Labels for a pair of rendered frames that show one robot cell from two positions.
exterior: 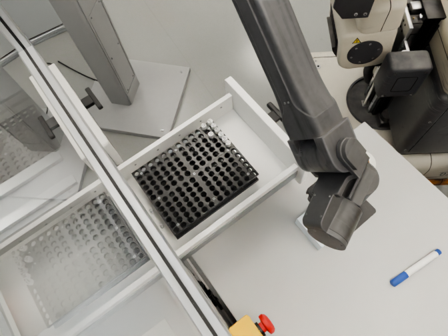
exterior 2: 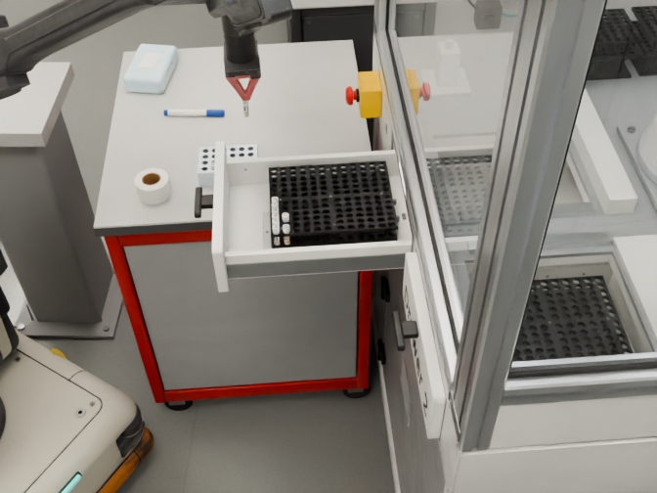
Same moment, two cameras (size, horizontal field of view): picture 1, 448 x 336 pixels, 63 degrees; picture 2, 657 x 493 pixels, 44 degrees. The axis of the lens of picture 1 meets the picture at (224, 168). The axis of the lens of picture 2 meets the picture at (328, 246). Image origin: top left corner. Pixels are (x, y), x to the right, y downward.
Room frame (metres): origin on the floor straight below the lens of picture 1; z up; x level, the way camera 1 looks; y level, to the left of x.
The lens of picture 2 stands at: (1.30, 0.52, 1.92)
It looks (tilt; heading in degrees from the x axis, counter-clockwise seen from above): 47 degrees down; 205
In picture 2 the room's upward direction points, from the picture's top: 1 degrees counter-clockwise
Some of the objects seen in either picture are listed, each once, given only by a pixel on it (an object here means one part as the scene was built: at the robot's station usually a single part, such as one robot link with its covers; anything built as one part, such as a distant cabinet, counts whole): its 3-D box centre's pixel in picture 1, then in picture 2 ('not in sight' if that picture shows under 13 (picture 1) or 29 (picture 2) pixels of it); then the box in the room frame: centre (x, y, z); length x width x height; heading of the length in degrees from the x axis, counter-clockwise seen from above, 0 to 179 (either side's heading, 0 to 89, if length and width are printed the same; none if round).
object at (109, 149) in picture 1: (85, 113); (421, 340); (0.54, 0.32, 0.87); 0.29 x 0.02 x 0.11; 29
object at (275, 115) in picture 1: (274, 116); (204, 201); (0.43, -0.13, 0.91); 0.07 x 0.04 x 0.01; 29
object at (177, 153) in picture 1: (196, 179); (330, 208); (0.32, 0.07, 0.87); 0.22 x 0.18 x 0.06; 119
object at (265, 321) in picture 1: (264, 325); (352, 95); (0.00, -0.03, 0.88); 0.04 x 0.03 x 0.04; 29
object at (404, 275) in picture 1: (416, 267); (194, 112); (0.07, -0.39, 0.77); 0.14 x 0.02 x 0.02; 113
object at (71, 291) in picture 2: not in sight; (41, 209); (0.19, -0.86, 0.38); 0.30 x 0.30 x 0.76; 23
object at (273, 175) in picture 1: (193, 182); (335, 210); (0.32, 0.07, 0.86); 0.40 x 0.26 x 0.06; 119
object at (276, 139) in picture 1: (265, 129); (221, 213); (0.42, -0.11, 0.87); 0.29 x 0.02 x 0.11; 29
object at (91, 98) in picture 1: (89, 101); (406, 330); (0.55, 0.30, 0.91); 0.07 x 0.04 x 0.01; 29
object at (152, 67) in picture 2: not in sight; (151, 67); (-0.02, -0.57, 0.78); 0.15 x 0.10 x 0.04; 17
